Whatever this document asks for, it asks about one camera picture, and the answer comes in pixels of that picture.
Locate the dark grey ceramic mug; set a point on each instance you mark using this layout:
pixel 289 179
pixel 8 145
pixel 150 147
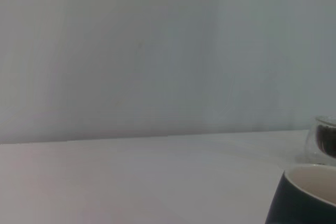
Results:
pixel 294 203

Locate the clear double-wall glass cup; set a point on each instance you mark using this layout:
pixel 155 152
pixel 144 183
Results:
pixel 312 140

